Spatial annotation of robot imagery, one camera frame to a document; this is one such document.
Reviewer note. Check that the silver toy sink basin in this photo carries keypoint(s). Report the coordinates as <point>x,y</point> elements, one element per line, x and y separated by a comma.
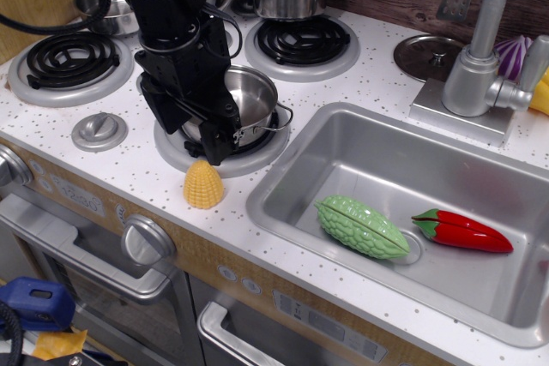
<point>402,170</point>

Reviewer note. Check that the coil burner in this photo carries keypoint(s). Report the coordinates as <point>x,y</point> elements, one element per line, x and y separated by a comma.
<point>316,49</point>
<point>172,151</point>
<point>70,70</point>

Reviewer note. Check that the steel pot lid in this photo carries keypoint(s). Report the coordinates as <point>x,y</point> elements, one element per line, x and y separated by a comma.
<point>425,57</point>

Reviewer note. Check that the silver countertop knob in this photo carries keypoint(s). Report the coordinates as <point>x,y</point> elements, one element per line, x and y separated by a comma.
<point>99,132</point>

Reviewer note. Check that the red toy chili pepper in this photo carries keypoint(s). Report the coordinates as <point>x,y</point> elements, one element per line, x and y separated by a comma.
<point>455,230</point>

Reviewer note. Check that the yellow toy corn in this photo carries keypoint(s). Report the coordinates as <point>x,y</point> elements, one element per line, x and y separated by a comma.
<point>203,186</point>

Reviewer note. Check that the right oven door handle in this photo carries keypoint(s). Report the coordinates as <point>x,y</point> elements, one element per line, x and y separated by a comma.
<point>209,325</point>

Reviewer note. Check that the silver toy faucet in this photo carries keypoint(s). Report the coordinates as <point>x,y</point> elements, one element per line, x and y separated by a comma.
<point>476,101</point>

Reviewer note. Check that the blue clamp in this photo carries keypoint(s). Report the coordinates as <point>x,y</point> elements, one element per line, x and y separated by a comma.
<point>40,305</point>

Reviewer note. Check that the silver left edge knob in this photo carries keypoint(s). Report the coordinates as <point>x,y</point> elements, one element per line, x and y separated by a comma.
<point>13,168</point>

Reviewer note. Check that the back left coil burner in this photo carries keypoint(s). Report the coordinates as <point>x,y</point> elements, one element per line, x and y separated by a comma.
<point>70,70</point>

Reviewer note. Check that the front coil burner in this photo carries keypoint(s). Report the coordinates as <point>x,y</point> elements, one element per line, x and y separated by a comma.
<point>172,151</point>

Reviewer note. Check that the small steel pan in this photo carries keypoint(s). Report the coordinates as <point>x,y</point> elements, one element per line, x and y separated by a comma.
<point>256,97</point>

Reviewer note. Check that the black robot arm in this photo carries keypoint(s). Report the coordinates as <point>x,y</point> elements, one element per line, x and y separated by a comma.
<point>169,19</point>

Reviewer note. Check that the yellow cloth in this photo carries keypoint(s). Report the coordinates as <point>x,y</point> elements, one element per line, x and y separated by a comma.
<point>50,345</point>

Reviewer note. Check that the yellow toy vegetable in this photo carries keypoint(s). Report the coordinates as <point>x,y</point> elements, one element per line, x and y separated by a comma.
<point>540,100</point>

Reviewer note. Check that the back right coil burner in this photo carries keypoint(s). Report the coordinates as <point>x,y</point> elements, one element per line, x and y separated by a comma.
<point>316,49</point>

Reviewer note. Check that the silver oven knob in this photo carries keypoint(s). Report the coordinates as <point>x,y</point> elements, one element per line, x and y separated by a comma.
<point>145,242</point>

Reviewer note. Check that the steel bowl back left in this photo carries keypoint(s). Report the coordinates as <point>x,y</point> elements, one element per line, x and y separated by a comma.
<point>120,19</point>

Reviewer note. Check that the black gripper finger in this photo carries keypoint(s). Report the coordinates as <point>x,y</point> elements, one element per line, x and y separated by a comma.
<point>218,138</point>
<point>165,109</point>

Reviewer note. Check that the purple white toy vegetable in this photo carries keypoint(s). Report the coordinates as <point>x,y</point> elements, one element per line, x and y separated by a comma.
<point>511,54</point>

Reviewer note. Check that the green toy bitter gourd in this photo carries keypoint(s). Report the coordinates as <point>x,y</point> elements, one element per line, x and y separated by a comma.
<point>360,227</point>

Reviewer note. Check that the oven door handle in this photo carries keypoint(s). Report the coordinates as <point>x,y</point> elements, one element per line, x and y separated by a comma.
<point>209,325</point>
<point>56,238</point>

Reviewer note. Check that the left oven door handle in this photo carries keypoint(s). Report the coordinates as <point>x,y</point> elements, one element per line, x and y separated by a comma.
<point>56,238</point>

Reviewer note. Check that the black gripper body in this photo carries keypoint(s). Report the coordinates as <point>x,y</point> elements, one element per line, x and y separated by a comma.
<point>192,69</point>

